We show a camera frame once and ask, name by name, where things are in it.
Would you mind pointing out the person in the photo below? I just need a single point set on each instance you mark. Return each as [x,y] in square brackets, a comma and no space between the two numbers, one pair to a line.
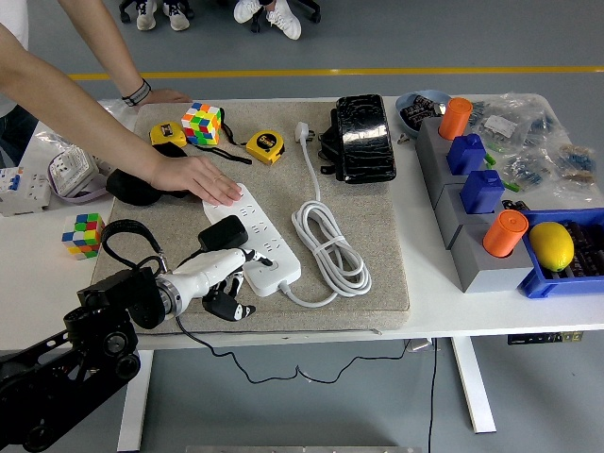
[11,137]

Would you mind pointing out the black cloth pouch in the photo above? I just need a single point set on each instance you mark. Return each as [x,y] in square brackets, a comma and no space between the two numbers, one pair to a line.
[127,189]

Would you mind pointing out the person's right forearm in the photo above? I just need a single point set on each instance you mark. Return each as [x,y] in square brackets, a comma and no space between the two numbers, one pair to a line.
[80,108]

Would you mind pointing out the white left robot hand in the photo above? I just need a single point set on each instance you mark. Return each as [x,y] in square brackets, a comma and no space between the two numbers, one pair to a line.
[207,271]

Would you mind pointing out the blue block with knob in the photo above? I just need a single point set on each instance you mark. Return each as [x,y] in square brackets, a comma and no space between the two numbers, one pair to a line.
[481,191]
[464,153]

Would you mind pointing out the yellow lemon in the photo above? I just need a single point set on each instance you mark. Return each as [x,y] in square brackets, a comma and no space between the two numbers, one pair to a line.
[551,246]

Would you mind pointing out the white circuit breaker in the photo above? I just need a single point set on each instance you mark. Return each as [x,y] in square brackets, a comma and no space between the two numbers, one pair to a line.
[23,193]

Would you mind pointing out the purple flat ribbon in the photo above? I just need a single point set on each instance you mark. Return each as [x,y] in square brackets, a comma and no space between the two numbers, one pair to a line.
[89,195]

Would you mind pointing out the striped wristband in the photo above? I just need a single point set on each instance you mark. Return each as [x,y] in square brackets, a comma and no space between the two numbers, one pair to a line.
[137,93]

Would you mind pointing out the clear bag of metal parts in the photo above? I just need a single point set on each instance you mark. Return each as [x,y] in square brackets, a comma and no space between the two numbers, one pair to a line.
[52,139]

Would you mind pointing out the dark brown modules row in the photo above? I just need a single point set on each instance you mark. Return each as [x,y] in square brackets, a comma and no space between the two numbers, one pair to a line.
[590,245]

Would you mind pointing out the orange cylinder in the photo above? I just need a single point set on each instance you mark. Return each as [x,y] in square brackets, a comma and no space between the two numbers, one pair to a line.
[454,115]
[502,233]

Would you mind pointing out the clear bag of mixed resistors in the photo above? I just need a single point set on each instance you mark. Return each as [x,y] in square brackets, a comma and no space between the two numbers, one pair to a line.
[578,165]

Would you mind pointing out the clear bag with white card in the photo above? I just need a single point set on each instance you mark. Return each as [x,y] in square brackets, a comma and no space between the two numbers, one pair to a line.
[500,125]

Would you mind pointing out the black plug adapter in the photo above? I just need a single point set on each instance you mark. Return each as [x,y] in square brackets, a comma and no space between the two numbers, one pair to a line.
[224,233]

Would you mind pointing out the small colourful puzzle cube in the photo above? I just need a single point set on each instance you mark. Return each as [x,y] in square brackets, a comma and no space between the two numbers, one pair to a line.
[82,233]

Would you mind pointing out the large colourful puzzle cube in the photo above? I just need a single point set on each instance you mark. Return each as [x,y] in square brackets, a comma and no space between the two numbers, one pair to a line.
[200,122]

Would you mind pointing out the white wall socket panel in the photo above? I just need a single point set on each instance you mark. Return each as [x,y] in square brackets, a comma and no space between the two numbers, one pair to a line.
[101,165]
[71,172]

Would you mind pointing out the grey holder block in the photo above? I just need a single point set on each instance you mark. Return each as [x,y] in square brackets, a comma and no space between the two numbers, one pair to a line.
[495,278]
[448,212]
[427,132]
[436,174]

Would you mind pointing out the blue plastic bin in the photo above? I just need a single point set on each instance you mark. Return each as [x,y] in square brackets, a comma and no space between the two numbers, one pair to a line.
[542,285]

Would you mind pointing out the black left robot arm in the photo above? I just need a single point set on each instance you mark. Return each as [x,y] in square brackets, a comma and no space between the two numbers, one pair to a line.
[61,368]

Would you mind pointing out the small black circuit module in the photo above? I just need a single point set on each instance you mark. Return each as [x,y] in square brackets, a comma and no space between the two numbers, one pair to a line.
[514,205]

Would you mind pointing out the small metal clip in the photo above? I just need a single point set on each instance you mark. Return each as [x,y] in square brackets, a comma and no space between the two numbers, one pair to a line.
[402,138]

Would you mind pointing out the white power strip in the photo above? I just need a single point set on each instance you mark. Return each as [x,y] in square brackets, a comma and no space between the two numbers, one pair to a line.
[283,278]

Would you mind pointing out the person's right hand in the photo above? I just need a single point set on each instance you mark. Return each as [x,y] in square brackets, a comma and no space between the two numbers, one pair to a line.
[198,179]

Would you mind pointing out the person's left forearm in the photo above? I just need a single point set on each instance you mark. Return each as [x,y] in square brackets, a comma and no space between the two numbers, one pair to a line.
[101,42]

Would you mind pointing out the black table control panel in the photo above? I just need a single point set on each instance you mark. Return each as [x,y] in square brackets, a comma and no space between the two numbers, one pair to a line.
[542,338]

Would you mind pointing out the yellow tape measure 5m print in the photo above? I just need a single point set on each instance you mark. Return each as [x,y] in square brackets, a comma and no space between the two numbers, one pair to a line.
[264,144]

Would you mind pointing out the grey metal bracket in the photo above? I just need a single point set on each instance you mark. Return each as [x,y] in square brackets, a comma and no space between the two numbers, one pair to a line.
[420,345]

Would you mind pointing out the grey-brown mat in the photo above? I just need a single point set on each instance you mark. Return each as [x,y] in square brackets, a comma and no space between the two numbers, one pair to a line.
[368,236]

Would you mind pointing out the clear bag of blue resistors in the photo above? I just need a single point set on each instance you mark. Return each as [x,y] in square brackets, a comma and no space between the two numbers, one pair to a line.
[528,167]

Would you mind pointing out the green connector piece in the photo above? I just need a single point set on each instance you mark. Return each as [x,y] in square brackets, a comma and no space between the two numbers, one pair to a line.
[491,158]
[512,185]

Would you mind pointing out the light blue bowl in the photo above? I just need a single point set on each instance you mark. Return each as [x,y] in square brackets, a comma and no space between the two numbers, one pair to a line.
[400,113]

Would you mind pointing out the small yellow tape measure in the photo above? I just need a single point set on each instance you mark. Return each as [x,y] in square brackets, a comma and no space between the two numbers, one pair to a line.
[167,134]

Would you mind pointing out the black electronic modules pile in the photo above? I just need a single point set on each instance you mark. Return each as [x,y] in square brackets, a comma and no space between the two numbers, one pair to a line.
[417,111]

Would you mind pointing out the grey white sneaker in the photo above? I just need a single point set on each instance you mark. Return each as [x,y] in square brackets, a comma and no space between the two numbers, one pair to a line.
[146,19]
[177,16]

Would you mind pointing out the white table leg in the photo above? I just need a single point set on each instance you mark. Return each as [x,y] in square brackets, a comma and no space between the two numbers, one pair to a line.
[134,424]
[474,387]

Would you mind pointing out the person's left hand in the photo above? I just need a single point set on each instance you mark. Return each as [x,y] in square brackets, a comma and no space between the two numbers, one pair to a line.
[167,95]

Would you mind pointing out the glossy black case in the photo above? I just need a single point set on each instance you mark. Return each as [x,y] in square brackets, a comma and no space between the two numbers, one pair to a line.
[365,137]

